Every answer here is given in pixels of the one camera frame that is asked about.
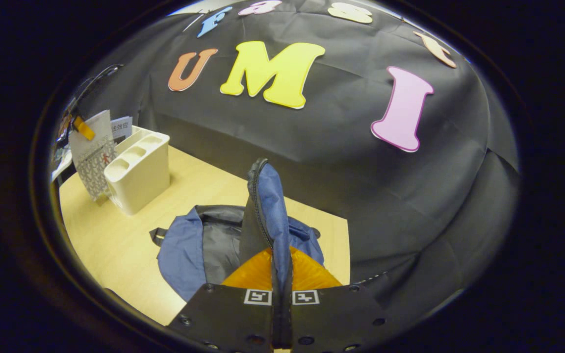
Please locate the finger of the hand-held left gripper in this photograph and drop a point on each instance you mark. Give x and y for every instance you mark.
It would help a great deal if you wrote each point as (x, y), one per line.
(84, 128)

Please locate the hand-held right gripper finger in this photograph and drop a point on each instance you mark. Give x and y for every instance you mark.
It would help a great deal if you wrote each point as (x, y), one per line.
(276, 318)
(288, 318)

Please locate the pale blue book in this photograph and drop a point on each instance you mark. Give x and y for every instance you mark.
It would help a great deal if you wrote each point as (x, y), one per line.
(121, 128)

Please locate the patterned grey white book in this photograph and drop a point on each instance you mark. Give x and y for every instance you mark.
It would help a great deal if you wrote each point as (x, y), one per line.
(96, 166)

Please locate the cream plastic bookshelf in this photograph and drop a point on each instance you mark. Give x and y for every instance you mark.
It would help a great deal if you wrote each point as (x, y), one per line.
(140, 181)

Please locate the blue schoolbag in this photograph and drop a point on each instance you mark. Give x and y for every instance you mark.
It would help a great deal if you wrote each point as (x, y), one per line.
(184, 255)

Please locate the black backdrop cloth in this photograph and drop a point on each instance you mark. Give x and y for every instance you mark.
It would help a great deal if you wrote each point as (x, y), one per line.
(341, 147)

